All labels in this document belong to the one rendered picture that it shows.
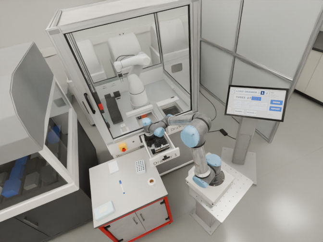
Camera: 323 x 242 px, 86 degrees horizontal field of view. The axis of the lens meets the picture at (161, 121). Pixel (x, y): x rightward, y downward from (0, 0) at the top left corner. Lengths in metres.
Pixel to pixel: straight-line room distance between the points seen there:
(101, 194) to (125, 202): 0.24
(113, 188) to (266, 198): 1.75
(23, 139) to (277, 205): 2.48
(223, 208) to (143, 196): 0.64
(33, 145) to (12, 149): 0.12
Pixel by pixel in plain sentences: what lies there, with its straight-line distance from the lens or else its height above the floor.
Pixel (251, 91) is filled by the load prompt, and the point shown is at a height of 1.16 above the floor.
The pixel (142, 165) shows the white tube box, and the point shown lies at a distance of 1.72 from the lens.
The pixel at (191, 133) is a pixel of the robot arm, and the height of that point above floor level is 1.46.
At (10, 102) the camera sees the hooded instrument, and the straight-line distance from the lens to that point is 1.37.
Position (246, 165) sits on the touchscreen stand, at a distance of 2.66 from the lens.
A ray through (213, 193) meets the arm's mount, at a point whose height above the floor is 0.84.
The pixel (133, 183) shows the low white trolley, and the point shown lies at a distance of 1.68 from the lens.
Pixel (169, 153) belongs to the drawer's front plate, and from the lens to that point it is 1.60.
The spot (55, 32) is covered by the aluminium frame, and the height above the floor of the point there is 1.96.
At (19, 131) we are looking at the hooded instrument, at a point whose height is 1.54.
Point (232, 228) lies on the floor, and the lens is 2.31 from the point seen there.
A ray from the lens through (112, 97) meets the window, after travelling 1.50.
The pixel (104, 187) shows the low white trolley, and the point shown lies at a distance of 1.76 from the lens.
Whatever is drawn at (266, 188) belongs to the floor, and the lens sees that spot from 2.61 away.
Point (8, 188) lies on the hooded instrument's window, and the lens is 1.76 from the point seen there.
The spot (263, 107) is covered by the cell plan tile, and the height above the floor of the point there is 1.05.
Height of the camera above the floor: 2.18
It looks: 41 degrees down
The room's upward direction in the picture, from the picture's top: 10 degrees counter-clockwise
